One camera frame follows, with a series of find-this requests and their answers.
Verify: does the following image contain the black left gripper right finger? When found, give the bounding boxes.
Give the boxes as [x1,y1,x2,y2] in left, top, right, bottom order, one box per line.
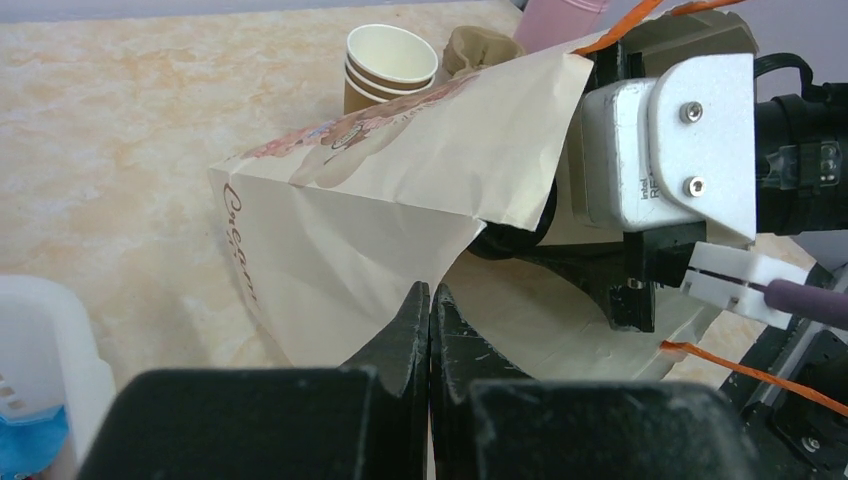
[430,285,759,479]

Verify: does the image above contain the paper takeout bag orange handles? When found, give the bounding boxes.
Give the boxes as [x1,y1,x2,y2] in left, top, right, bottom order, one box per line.
[208,0,848,419]

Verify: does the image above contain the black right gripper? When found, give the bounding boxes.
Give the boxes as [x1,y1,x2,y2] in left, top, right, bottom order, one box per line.
[510,9,760,334]

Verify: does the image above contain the brown pulp cup carrier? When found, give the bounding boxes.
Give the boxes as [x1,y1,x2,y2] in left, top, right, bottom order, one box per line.
[442,25,526,78]

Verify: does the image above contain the blue snack bag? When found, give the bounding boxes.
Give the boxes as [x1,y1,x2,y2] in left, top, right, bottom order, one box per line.
[1,407,69,479]

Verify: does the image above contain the white plastic basket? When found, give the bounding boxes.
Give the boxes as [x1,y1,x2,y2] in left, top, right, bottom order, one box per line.
[1,275,116,479]

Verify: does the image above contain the stack of paper cups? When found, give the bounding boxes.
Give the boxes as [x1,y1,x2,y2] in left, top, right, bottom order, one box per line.
[343,24,439,114]

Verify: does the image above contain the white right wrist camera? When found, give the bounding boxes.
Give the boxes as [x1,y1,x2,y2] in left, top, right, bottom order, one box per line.
[579,52,810,331]

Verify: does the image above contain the pink straw holder cup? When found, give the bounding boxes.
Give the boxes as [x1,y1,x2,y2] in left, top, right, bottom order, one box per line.
[513,0,610,54]

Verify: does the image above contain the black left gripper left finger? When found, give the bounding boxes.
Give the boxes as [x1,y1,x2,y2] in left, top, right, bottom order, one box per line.
[79,282,430,479]

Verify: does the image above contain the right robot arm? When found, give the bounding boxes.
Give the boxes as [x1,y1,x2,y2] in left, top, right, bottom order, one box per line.
[506,5,847,332]

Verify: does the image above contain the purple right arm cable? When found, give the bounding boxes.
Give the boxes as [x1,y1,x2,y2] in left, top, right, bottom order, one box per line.
[761,278,848,331]

